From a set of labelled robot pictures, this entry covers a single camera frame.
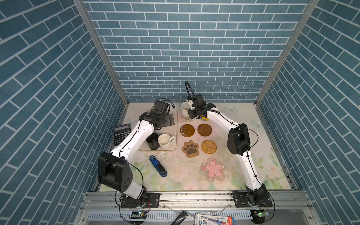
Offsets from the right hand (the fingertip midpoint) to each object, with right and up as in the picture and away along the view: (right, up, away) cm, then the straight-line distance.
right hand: (189, 110), depth 101 cm
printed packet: (+7, -55, -33) cm, 64 cm away
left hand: (-14, -7, -16) cm, 23 cm away
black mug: (-25, -21, -7) cm, 33 cm away
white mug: (-3, +3, +3) cm, 5 cm away
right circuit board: (+37, -54, -31) cm, 72 cm away
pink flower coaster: (+15, -37, -17) cm, 43 cm away
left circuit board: (-27, -56, -29) cm, 68 cm away
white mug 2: (-16, -20, -10) cm, 28 cm away
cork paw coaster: (+1, -26, -8) cm, 27 cm away
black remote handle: (-5, -52, -36) cm, 63 cm away
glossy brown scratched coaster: (-1, -15, +1) cm, 15 cm away
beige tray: (-14, -14, -1) cm, 19 cm away
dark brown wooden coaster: (+12, -14, +1) cm, 18 cm away
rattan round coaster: (+13, -25, -8) cm, 29 cm away
